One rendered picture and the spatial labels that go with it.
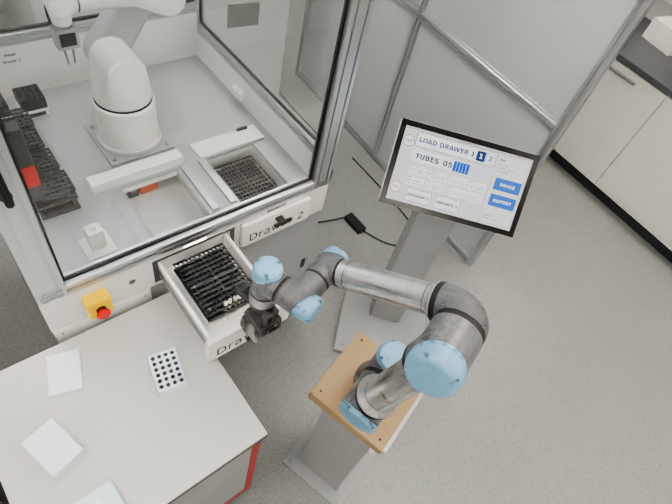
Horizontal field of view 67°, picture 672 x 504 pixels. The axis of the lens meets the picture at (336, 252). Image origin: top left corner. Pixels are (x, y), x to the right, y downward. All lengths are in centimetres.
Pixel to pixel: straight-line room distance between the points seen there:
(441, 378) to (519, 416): 178
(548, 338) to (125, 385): 226
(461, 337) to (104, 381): 106
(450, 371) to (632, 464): 211
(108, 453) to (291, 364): 115
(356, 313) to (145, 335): 127
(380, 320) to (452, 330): 165
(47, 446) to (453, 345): 107
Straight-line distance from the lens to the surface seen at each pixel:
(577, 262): 359
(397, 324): 269
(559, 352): 310
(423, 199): 189
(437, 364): 100
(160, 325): 172
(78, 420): 164
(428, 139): 188
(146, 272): 168
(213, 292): 162
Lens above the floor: 226
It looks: 51 degrees down
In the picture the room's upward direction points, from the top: 18 degrees clockwise
